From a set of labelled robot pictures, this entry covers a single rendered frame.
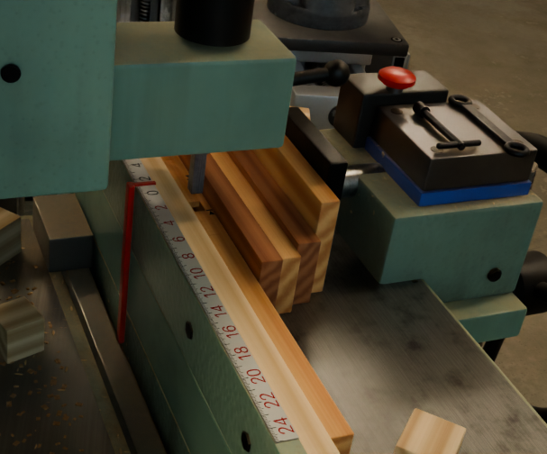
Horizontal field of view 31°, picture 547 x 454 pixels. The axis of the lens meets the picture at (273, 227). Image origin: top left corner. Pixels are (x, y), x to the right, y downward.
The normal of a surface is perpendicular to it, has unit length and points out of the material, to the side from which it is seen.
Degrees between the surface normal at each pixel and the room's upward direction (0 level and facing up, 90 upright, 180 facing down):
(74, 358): 0
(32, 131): 90
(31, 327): 90
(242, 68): 90
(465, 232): 90
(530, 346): 0
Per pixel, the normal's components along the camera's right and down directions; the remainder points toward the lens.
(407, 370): 0.14, -0.83
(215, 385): -0.92, 0.11
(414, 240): 0.38, 0.54
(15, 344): 0.64, 0.48
